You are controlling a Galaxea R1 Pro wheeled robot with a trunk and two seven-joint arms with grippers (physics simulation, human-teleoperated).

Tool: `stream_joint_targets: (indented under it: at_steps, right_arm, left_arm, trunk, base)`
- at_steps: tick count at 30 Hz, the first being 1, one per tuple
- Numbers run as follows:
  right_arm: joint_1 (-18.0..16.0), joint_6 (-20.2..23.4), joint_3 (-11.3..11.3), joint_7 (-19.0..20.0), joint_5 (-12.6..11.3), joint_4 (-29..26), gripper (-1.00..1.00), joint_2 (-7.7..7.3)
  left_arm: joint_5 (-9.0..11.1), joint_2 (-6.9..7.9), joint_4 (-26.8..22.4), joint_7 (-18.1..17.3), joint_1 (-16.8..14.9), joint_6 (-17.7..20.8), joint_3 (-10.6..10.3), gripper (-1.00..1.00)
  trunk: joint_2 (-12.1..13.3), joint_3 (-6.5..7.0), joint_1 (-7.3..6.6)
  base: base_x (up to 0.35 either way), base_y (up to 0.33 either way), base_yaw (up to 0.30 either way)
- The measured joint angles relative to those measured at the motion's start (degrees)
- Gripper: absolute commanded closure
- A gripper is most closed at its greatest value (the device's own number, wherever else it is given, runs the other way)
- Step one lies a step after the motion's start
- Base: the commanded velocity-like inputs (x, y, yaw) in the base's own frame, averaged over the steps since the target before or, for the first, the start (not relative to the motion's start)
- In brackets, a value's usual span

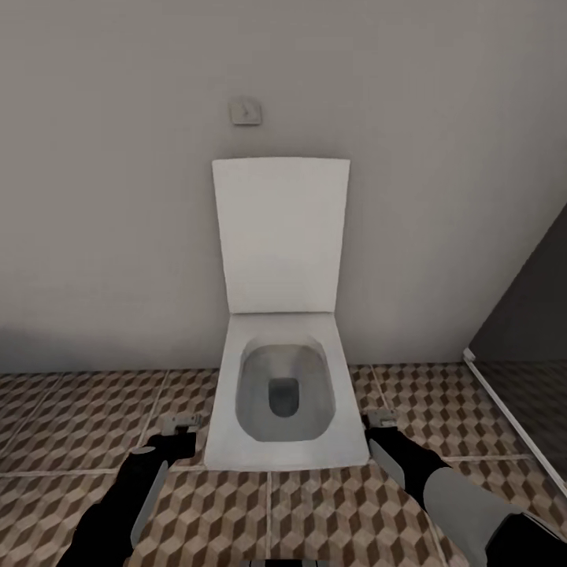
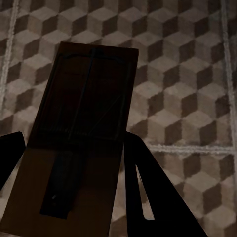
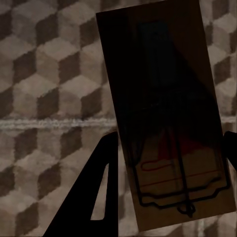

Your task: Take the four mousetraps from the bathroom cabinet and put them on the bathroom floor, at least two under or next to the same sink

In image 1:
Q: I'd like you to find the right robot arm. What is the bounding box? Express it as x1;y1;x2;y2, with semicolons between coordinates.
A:
365;408;567;567

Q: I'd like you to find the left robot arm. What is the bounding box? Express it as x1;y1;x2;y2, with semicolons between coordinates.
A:
56;413;204;567

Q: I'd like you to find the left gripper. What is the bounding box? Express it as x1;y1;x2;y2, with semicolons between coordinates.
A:
148;432;196;462

